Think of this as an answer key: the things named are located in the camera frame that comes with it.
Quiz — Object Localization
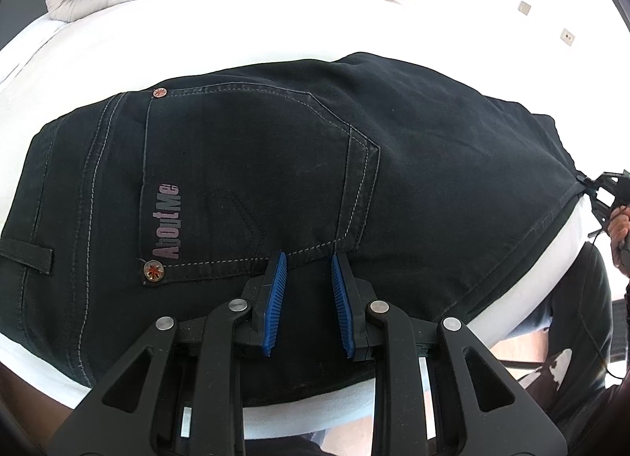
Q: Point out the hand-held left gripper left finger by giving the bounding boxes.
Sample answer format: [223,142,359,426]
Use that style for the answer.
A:
[49,249,289,456]

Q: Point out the bed with white sheet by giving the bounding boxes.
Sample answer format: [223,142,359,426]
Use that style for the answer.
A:
[0,0,607,442]

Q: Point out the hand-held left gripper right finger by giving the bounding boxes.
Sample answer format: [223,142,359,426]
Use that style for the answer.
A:
[330,252,568,456]

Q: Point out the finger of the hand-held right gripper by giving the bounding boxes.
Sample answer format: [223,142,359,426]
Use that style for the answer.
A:
[577,169,630,198]
[589,193,619,240]

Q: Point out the person's right hand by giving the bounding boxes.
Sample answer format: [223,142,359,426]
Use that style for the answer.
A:
[609,204,630,269]

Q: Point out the black denim pants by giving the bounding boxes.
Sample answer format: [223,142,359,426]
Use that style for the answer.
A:
[0,51,587,410]

